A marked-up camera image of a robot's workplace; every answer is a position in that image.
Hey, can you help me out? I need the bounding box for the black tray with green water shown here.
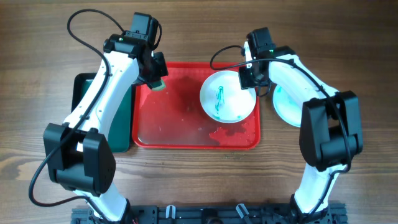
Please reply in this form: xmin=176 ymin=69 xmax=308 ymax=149
xmin=71 ymin=73 xmax=135 ymax=153

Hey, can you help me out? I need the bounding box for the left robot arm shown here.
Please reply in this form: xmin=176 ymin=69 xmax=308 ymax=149
xmin=42 ymin=12 xmax=168 ymax=223

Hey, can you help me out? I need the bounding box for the black cable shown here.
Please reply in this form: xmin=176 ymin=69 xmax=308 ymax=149
xmin=210 ymin=45 xmax=352 ymax=218
xmin=28 ymin=9 xmax=162 ymax=223

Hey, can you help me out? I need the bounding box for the green sponge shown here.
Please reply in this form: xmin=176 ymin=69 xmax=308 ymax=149
xmin=152 ymin=79 xmax=166 ymax=91

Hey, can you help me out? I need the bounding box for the white plate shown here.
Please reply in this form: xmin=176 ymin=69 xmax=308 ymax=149
xmin=200 ymin=70 xmax=257 ymax=123

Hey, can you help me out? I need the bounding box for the right black cable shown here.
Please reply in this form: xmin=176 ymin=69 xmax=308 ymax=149
xmin=210 ymin=45 xmax=352 ymax=218

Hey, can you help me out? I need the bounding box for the red plastic tray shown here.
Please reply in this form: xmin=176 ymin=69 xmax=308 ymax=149
xmin=131 ymin=62 xmax=261 ymax=151

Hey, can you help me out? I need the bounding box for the light blue plate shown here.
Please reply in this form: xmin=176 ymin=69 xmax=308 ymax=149
xmin=272 ymin=85 xmax=302 ymax=128

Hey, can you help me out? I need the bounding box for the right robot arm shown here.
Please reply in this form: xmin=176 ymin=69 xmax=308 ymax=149
xmin=239 ymin=27 xmax=363 ymax=222

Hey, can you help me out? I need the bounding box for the left black cable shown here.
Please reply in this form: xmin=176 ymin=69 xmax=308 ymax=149
xmin=28 ymin=9 xmax=162 ymax=223

